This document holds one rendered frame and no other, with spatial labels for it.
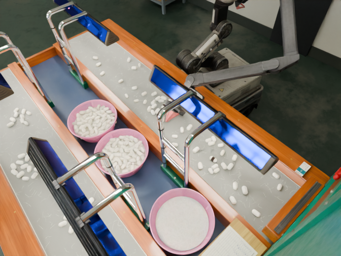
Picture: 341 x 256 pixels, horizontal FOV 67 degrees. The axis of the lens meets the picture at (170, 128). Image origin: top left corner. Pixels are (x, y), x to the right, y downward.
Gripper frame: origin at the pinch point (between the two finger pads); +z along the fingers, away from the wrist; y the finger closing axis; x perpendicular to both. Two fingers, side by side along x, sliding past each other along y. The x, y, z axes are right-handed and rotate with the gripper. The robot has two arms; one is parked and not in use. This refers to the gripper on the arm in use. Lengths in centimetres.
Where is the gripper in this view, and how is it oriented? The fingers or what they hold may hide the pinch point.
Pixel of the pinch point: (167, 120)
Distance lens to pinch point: 135.9
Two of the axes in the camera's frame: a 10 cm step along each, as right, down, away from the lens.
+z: -5.4, 8.0, 2.5
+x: 5.3, 0.9, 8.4
